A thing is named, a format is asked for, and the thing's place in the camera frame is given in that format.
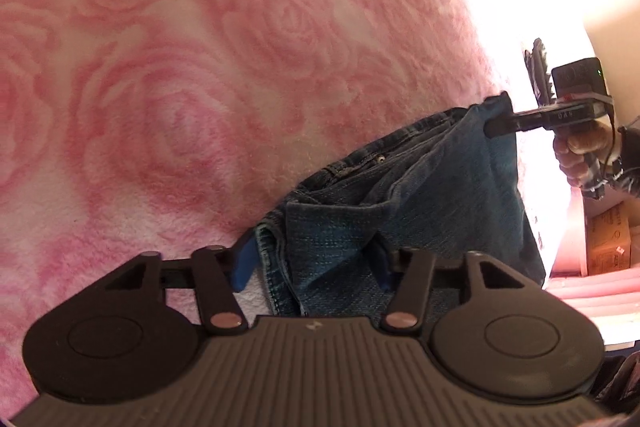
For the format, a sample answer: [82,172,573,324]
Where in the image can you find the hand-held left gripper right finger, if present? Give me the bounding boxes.
[372,239,546,336]

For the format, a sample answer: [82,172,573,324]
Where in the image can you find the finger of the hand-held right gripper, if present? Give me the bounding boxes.
[483,105,557,140]

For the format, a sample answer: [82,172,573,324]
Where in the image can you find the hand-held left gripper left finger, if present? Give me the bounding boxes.
[102,232,258,338]

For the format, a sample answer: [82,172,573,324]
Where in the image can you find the blue denim jeans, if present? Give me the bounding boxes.
[255,92,547,319]

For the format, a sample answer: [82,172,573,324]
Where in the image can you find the person's right forearm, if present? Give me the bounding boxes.
[580,121,640,202]

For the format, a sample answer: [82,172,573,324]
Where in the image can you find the person's right hand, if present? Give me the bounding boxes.
[552,123,623,190]

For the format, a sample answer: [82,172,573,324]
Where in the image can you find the cardboard box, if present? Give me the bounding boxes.
[584,200,636,279]

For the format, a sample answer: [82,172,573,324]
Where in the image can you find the pink bed skirt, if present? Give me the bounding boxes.
[546,274,640,350]

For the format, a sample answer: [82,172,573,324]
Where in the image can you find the pink rose blanket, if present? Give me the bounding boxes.
[0,0,553,414]

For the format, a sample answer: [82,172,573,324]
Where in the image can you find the person's dark clothing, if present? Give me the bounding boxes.
[591,347,640,425]

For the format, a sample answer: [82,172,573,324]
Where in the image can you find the black cable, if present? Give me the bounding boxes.
[596,114,640,188]

